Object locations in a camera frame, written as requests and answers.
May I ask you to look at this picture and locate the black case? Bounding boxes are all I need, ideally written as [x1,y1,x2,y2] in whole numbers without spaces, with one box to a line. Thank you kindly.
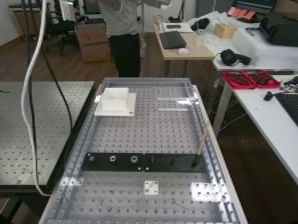
[259,13,298,47]

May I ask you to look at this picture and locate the clear box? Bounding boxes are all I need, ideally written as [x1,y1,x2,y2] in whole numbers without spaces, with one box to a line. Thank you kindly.
[38,77,250,224]

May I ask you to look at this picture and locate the person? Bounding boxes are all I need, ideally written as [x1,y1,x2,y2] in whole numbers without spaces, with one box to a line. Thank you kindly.
[95,0,173,78]

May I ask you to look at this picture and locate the white desk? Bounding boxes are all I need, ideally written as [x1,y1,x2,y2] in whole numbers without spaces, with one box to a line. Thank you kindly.
[211,74,298,186]

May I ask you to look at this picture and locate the wooden desk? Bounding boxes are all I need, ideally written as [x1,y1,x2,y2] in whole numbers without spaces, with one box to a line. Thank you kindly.
[151,22,217,78]

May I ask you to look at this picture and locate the small white box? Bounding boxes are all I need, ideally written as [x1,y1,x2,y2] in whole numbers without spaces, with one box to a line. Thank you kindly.
[93,86,138,118]

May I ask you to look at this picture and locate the red tray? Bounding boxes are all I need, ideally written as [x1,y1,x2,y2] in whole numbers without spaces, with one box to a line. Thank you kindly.
[220,70,258,90]
[246,69,282,89]

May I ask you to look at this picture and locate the white cable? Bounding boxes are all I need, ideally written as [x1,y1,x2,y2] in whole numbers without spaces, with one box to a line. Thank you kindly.
[18,0,53,197]

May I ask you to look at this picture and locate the thin stick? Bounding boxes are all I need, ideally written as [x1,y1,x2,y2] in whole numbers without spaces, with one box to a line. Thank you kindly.
[193,120,210,167]

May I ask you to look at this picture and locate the cardboard box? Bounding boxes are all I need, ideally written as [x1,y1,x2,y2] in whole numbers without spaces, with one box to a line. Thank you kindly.
[73,22,113,63]

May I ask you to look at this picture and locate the small white square plate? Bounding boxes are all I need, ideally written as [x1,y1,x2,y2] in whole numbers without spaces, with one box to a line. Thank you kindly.
[142,180,159,196]

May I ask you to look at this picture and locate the black headphones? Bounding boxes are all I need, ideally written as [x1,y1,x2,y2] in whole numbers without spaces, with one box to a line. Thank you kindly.
[219,48,252,67]

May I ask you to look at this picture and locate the small wooden box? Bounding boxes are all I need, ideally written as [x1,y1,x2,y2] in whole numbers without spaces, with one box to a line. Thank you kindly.
[214,23,236,40]

